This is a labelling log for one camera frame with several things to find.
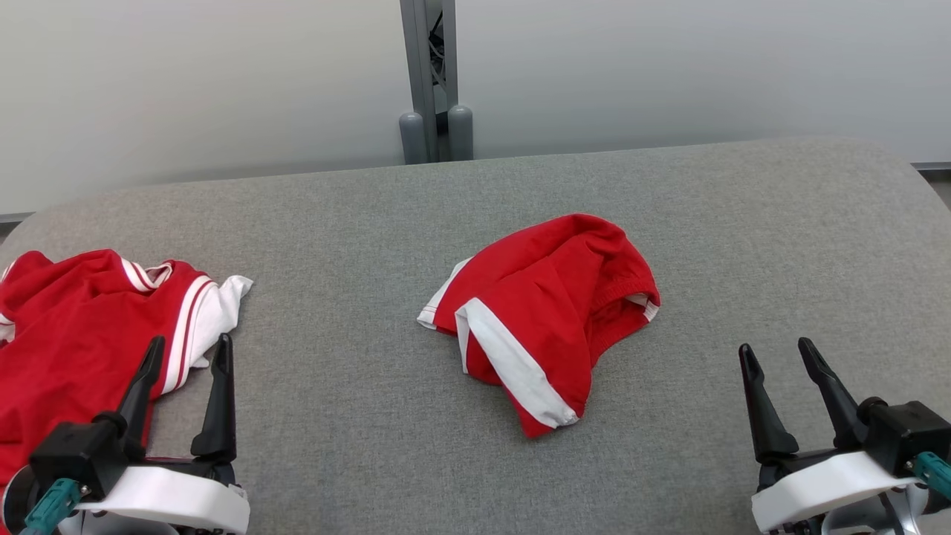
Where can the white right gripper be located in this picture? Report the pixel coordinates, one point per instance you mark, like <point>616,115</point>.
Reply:
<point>825,483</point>

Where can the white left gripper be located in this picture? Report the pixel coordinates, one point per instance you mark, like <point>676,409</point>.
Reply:
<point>171,498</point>

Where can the red basketball jersey white trim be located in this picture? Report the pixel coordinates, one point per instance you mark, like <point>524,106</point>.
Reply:
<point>67,342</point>

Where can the red shorts with white stripe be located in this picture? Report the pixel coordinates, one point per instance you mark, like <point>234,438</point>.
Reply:
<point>550,297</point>

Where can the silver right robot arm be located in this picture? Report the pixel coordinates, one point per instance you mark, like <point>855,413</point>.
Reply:
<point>910,514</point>

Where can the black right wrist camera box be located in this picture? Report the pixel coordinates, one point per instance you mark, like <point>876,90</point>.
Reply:
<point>903,435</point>

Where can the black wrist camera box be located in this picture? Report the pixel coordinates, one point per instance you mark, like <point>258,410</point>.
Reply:
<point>903,435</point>
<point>74,457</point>

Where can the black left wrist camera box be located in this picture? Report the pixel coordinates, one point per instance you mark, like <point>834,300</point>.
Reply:
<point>74,457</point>

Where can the teal right camera connector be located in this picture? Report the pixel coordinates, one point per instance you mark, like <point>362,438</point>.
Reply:
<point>932,470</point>

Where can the teal camera connector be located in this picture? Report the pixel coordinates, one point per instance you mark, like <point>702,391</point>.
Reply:
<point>932,470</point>
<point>52,507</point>

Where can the teal left camera connector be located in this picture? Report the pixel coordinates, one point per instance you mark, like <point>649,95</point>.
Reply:
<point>52,507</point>

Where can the grey cylindrical post foot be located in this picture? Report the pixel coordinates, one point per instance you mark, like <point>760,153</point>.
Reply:
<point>461,134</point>
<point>411,137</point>

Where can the grey metal partition post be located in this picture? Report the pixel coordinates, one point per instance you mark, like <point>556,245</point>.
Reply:
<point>425,59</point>

